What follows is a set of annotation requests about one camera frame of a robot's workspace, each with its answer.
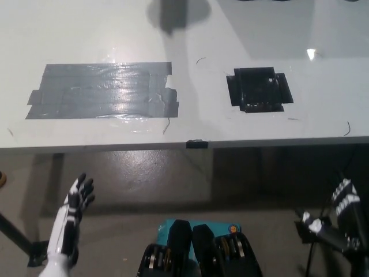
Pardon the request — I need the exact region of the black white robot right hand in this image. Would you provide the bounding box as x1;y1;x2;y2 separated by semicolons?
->
301;178;363;252

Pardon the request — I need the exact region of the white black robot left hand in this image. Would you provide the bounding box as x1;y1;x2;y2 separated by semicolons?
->
36;172;96;277

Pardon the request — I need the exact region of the black teal robot torso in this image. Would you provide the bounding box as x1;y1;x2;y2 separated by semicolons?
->
137;218;263;277

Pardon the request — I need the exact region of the black metal stand leg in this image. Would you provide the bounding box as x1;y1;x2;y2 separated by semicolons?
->
311;223;361;255
0;212;48;257

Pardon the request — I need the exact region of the black tape square patch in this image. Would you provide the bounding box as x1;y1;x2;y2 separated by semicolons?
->
225;66;295;114

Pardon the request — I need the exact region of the small black tape piece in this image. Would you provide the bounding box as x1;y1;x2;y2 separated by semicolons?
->
186;139;209;150

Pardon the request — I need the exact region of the grey duct tape patch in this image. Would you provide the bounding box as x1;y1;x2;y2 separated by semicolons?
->
25;61;180;120

